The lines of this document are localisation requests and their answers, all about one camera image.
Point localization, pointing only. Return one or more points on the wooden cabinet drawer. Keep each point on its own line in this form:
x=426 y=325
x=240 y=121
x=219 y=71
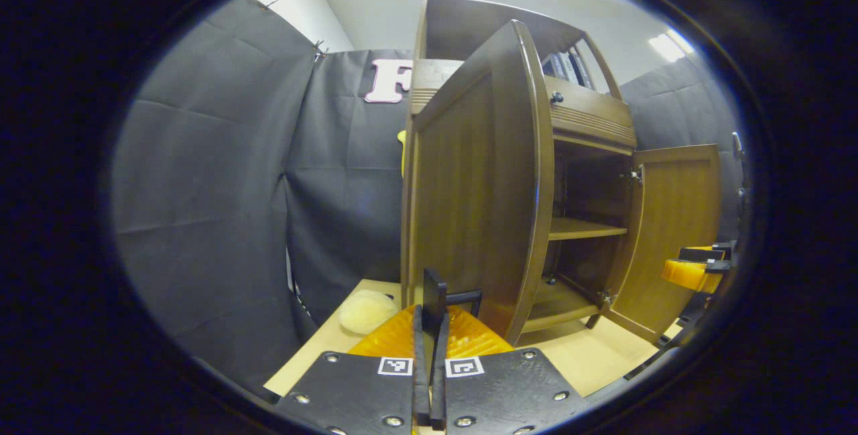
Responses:
x=590 y=113

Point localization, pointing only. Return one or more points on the pale yellow plush toy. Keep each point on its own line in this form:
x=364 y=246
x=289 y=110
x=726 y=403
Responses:
x=367 y=311

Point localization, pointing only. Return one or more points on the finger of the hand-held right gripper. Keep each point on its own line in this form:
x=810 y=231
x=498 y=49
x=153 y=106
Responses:
x=690 y=275

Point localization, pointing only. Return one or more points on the black backdrop cloth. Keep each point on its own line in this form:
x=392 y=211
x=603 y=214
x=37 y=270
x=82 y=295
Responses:
x=201 y=187

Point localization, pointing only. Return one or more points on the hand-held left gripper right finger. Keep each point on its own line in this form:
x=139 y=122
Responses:
x=509 y=395

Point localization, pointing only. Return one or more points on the wooden double-door shoe cabinet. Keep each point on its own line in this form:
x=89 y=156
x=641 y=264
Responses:
x=462 y=16

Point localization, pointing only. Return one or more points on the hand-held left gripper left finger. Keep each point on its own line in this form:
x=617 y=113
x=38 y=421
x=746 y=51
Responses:
x=348 y=395

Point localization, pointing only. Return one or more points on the wooden shoe cabinet door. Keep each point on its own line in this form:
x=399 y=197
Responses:
x=469 y=187
x=677 y=220

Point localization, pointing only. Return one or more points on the grey book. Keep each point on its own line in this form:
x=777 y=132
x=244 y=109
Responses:
x=568 y=68

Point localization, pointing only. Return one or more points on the dark blue book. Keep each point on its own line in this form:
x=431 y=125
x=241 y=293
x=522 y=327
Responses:
x=551 y=66

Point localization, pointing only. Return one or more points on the metal door hinge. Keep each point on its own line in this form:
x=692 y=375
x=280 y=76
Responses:
x=607 y=297
x=637 y=175

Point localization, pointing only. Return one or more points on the black drawer knob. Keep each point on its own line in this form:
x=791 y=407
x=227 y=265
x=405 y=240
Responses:
x=557 y=97

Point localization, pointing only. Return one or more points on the small ceiling light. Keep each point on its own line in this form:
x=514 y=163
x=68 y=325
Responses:
x=670 y=45

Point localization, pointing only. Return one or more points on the wooden inner shelf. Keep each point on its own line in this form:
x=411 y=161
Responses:
x=583 y=228

